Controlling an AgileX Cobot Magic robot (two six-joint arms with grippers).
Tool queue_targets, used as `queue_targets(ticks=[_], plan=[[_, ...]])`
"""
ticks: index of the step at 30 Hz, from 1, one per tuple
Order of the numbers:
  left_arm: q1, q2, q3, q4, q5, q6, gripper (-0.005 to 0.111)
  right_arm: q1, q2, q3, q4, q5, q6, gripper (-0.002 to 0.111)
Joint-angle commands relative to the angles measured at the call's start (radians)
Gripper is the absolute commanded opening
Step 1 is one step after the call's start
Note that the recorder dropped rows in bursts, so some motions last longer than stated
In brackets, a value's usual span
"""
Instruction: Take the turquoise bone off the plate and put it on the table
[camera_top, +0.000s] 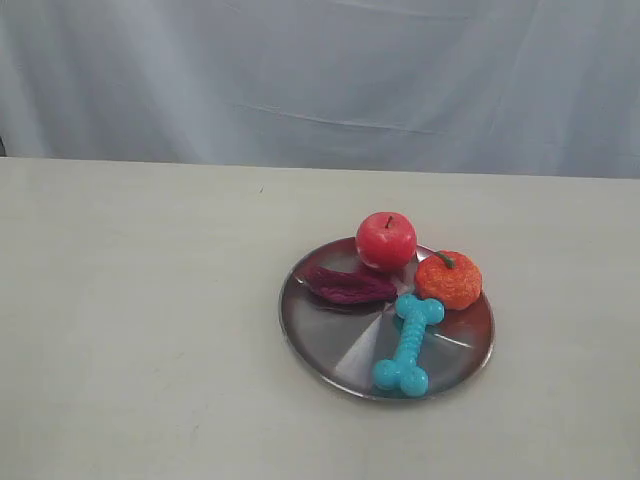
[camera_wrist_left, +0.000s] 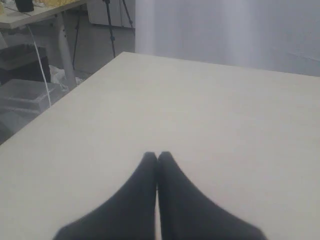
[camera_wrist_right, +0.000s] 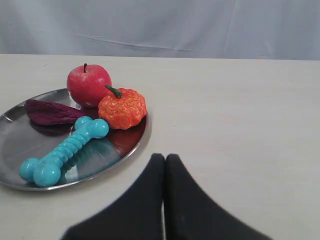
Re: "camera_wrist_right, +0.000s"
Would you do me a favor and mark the purple sweet potato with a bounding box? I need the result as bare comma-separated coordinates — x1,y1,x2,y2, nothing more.
24,99,86,126

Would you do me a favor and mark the red apple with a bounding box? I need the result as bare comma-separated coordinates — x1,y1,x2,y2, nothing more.
66,63,112,108

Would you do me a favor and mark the small orange pumpkin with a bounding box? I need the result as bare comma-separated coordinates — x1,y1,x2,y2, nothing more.
98,85,147,130

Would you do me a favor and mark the white backdrop cloth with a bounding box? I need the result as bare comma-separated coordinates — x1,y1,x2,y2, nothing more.
0,0,320,60

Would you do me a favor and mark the turquoise toy bone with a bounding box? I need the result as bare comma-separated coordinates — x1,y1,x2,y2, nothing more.
18,116,110,187

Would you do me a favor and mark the round steel plate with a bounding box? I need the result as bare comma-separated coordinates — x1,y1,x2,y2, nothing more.
0,102,152,192

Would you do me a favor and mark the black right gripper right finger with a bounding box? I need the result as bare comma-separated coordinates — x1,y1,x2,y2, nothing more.
163,154,269,240

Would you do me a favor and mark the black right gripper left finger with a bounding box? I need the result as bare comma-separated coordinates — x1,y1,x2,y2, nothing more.
62,153,165,240

